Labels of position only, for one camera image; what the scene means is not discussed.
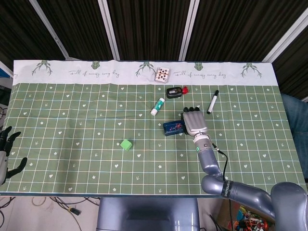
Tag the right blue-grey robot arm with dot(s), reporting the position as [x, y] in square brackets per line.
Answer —
[209, 161]

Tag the playing card deck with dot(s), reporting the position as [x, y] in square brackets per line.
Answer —
[163, 75]

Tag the white partition post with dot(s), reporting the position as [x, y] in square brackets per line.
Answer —
[286, 38]
[190, 26]
[48, 26]
[108, 26]

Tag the blue denim fabric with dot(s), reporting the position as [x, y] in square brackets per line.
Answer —
[298, 115]

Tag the white green glue stick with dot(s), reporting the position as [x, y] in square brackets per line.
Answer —
[157, 106]

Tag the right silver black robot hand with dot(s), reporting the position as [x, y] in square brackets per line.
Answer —
[195, 122]

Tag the blue bin with white rim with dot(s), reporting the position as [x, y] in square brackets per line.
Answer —
[4, 71]

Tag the dark electronic device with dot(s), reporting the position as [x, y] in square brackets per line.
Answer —
[3, 95]

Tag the black power adapter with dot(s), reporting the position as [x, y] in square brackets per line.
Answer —
[74, 211]

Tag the green checked tablecloth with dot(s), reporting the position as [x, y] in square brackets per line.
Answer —
[96, 132]

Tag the black ink bottle red cap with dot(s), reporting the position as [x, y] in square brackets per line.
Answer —
[173, 92]

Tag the white marker black cap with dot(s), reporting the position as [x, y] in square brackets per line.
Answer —
[213, 102]

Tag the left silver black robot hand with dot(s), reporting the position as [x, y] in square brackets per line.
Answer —
[3, 158]

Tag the grey glasses case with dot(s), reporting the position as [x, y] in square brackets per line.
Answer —
[173, 127]

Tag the green cube block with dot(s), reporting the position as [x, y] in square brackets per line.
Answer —
[126, 145]

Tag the blue-grey robot torso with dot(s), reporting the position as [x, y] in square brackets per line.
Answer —
[144, 214]

